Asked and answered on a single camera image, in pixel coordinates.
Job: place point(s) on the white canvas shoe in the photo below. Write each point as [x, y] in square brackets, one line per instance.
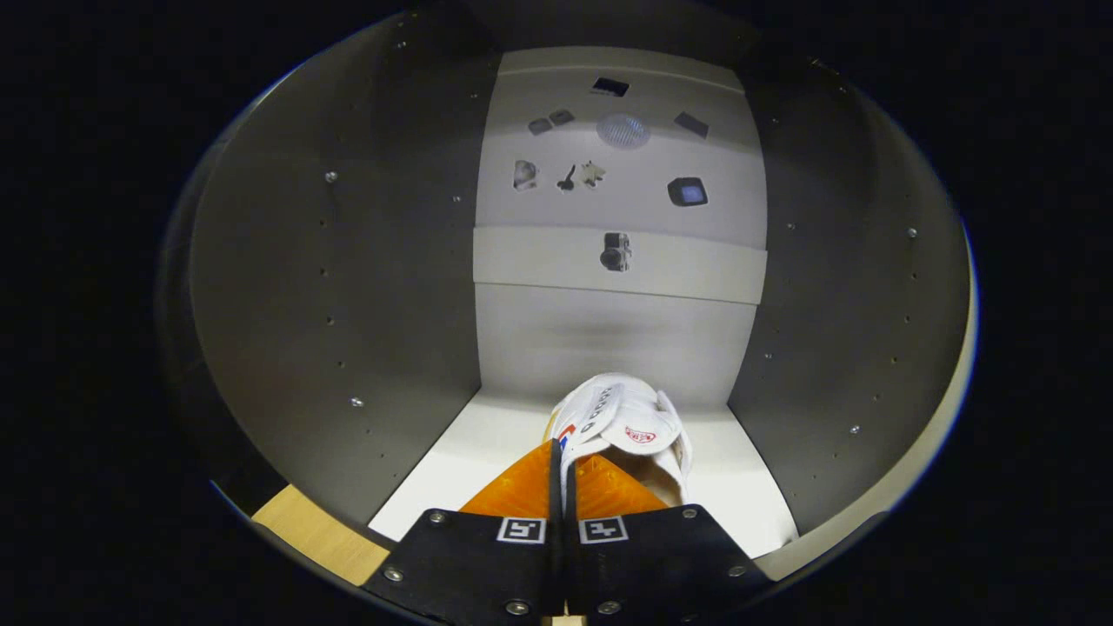
[639, 417]

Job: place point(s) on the grey shoe cabinet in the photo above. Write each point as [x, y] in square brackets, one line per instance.
[348, 304]

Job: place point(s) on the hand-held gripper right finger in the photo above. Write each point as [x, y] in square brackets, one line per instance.
[661, 565]

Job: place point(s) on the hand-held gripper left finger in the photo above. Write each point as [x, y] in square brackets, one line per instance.
[478, 565]

